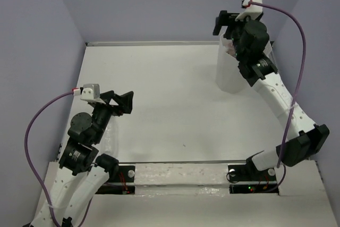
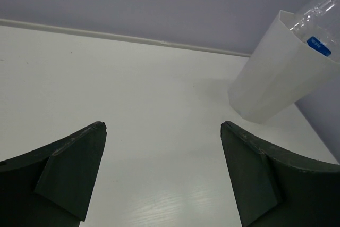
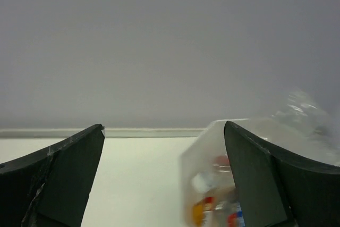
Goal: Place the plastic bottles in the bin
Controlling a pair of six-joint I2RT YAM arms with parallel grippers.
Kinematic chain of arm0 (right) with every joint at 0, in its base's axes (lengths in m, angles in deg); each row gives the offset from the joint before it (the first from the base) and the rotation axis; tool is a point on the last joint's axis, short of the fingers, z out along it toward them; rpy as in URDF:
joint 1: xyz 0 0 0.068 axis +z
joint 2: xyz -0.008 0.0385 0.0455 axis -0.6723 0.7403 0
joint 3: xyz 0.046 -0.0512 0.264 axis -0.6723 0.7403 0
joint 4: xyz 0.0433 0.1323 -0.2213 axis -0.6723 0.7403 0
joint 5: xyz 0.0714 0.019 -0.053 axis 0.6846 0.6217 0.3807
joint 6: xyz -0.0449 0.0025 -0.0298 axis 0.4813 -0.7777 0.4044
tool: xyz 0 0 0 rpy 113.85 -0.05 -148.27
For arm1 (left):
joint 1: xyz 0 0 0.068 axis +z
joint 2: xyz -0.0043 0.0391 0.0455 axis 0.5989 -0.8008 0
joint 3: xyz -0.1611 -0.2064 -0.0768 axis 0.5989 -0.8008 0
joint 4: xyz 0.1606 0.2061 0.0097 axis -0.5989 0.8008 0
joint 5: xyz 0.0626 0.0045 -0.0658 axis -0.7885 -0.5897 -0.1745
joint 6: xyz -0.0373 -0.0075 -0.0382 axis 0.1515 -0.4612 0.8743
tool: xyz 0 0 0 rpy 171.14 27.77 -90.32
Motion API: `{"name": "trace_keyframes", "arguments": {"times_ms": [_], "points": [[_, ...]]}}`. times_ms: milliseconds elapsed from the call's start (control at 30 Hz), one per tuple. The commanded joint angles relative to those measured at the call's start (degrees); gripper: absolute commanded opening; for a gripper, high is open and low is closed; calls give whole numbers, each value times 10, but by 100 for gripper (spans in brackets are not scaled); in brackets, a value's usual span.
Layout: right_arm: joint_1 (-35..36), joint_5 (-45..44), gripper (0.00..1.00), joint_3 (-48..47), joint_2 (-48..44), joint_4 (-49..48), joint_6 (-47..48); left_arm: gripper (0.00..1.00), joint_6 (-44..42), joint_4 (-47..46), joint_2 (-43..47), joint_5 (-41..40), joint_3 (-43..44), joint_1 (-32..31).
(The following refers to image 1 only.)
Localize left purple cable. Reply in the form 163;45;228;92
24;90;94;224

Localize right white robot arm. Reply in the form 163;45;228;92
212;11;329;180

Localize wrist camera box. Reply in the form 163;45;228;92
235;0;263;21
80;83;100;101

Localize white octagonal plastic bin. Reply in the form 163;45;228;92
215;34;274;95

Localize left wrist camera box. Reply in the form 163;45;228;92
80;83;100;101

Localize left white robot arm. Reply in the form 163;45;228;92
24;84;134;226

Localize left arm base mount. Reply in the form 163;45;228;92
96;165;135;195

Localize clear plastic bag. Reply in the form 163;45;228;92
100;121;119;158

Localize clear bottle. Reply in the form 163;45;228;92
222;38;236;57

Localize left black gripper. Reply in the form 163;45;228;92
93;90;134;143

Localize metal rail front edge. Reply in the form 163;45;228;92
120;159;246;165

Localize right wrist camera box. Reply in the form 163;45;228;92
235;0;263;21

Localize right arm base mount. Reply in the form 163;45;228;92
226;164;279;194

